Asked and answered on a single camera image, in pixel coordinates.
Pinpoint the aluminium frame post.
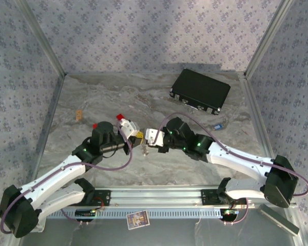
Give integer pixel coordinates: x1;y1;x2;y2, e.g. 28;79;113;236
243;0;297;79
16;0;67;77

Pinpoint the small black controller board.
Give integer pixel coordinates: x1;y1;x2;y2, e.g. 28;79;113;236
75;209;97;219
219;209;240;219

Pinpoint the grey metal bar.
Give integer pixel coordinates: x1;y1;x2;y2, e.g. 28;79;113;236
256;203;300;236

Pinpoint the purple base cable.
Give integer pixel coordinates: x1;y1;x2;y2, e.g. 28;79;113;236
60;207;91;227
222;197;248;227

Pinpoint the black hard case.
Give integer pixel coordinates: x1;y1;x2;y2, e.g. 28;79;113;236
169;68;232;116

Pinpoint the clear plastic bag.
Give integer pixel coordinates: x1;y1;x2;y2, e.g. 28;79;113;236
140;143;151;157

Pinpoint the printed picture card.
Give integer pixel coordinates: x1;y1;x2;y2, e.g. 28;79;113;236
126;210;151;231

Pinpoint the thin red wire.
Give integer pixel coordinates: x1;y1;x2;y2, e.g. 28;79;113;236
230;198;247;211
94;196;106;211

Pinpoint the aluminium mounting rail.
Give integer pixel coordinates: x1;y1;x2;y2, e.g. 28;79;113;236
92;186;298;209

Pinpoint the grey slotted cable duct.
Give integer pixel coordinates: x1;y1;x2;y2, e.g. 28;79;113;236
46;207;223;220

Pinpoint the aluminium frame side bar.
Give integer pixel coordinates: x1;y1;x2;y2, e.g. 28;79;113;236
9;73;67;246
240;73;308;246

